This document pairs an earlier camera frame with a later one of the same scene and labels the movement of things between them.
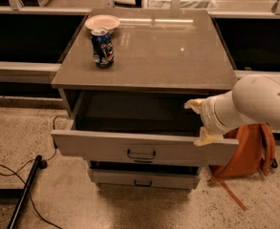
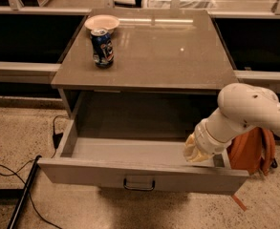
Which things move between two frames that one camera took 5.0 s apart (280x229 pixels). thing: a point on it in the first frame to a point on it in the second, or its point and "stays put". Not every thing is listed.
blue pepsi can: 103,50 stays put
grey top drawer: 138,127 to 140,163
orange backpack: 256,151 stays put
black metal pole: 25,192 stays put
